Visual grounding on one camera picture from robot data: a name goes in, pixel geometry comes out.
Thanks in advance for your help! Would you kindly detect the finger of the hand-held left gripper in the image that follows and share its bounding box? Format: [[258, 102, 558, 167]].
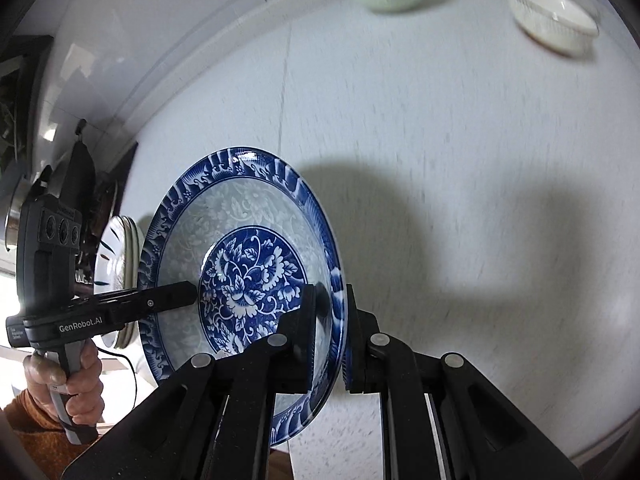
[[95, 281, 199, 322]]

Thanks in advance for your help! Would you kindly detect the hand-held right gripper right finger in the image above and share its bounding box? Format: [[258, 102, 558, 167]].
[[342, 282, 583, 480]]

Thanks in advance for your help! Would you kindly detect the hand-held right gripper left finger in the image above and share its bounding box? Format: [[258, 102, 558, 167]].
[[60, 282, 321, 480]]

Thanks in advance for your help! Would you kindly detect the blue striped patterned plate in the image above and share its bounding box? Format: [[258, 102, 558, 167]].
[[92, 215, 138, 351]]

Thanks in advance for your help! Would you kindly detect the blue floral bowl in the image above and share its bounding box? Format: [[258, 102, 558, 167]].
[[137, 147, 347, 449]]

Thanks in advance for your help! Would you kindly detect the person's left forearm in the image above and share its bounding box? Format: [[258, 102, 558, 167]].
[[0, 390, 101, 467]]

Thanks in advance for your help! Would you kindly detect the person's left hand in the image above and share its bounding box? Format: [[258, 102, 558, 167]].
[[22, 339, 104, 418]]

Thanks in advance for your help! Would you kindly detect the steel wok lid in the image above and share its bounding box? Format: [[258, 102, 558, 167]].
[[0, 157, 32, 253]]

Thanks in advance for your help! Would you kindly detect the white bowl with dark rim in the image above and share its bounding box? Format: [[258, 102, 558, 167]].
[[501, 0, 600, 57]]

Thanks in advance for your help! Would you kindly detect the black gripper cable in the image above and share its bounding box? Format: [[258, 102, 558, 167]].
[[96, 346, 139, 411]]

